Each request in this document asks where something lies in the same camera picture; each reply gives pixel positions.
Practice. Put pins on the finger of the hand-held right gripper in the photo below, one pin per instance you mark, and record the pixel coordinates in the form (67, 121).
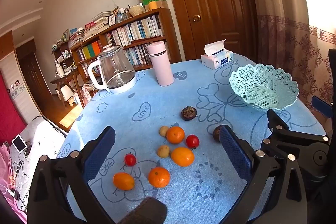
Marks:
(321, 106)
(277, 123)

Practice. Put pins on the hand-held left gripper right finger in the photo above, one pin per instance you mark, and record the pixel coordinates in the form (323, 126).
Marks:
(233, 155)

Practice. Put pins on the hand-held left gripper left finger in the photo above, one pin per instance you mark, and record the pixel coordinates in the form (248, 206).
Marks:
(98, 155)

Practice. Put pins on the dark mangosteen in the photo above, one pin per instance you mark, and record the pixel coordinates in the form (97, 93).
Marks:
(188, 113)
(216, 133)

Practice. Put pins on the red tomato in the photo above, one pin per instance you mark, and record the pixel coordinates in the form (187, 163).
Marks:
(130, 159)
(192, 141)

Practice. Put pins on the teal plastic lattice basket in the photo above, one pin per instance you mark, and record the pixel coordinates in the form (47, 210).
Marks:
(262, 92)

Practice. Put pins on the oval orange mandarin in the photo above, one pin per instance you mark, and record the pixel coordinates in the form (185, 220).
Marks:
(124, 181)

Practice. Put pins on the small tan longan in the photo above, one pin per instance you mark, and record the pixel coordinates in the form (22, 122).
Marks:
(163, 151)
(163, 131)

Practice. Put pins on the person's left hand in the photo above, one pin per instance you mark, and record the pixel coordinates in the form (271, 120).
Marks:
(148, 212)

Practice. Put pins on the white sofa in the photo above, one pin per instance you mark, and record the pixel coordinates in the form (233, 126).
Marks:
(39, 140)

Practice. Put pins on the patterned curtain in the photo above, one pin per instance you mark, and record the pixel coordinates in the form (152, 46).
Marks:
(294, 50)

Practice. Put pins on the white tablet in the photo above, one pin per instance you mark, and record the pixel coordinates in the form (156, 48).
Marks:
(19, 143)

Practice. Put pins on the wooden desk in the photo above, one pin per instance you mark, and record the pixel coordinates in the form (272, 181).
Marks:
(65, 77)

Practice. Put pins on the white tissue pack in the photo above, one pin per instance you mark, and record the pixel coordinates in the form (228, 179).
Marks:
(218, 61)

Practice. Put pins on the printed blue tablecloth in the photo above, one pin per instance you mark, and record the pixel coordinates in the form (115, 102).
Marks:
(170, 98)

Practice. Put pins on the pink blanket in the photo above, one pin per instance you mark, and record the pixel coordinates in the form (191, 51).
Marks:
(6, 176)

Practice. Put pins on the dark wooden door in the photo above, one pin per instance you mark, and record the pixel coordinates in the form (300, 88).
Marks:
(32, 74)

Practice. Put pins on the small wooden shelf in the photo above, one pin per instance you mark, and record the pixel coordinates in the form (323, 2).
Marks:
(65, 53)

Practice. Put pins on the pink thermos bottle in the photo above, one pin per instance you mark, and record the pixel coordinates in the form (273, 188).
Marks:
(161, 66)

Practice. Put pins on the rows of shelved books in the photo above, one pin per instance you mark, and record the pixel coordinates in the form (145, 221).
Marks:
(136, 29)

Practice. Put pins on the brown wooden door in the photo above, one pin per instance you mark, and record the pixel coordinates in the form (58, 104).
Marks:
(215, 3)

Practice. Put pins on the stack of books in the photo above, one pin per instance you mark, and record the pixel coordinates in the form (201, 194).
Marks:
(102, 19)

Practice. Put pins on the wooden bookshelf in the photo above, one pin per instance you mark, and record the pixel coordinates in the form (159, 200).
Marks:
(170, 29)

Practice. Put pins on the woven basket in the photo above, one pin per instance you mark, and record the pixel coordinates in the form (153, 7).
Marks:
(136, 11)

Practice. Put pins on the yellow cup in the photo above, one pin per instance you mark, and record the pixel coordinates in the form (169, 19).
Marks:
(152, 6)

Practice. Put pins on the green picture frame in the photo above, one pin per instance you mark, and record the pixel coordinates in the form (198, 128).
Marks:
(65, 35)

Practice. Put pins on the small picture frame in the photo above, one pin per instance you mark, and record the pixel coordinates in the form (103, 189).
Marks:
(112, 20)

